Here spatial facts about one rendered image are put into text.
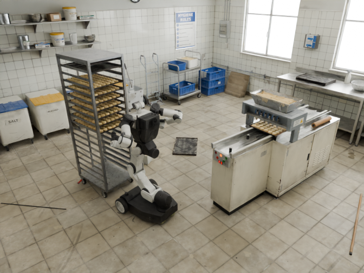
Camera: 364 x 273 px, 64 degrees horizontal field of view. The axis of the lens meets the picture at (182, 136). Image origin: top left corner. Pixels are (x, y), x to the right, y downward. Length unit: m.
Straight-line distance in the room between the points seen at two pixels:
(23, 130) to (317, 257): 4.83
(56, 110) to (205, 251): 3.76
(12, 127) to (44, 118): 0.51
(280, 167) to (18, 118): 4.26
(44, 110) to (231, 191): 3.66
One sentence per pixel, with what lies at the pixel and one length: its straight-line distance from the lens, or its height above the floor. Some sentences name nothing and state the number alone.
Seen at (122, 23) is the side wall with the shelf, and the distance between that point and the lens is 6.78.
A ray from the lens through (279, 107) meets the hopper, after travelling 3.62.
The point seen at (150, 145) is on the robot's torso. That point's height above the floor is 0.94.
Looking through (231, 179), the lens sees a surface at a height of 0.55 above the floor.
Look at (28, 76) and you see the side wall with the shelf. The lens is 6.22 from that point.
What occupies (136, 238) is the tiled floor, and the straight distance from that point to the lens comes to 3.50.
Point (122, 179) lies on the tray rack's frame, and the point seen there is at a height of 0.15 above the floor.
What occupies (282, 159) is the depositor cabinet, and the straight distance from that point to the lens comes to 3.75.
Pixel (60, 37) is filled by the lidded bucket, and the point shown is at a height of 1.71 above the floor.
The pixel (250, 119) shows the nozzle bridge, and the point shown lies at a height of 0.91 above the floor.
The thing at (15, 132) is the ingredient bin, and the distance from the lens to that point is 5.76.
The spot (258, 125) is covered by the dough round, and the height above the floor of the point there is 0.90.
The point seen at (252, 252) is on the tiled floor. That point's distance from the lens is 3.41.
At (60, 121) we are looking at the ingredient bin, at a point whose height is 0.29.
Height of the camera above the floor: 2.48
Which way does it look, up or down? 27 degrees down
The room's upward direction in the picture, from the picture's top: straight up
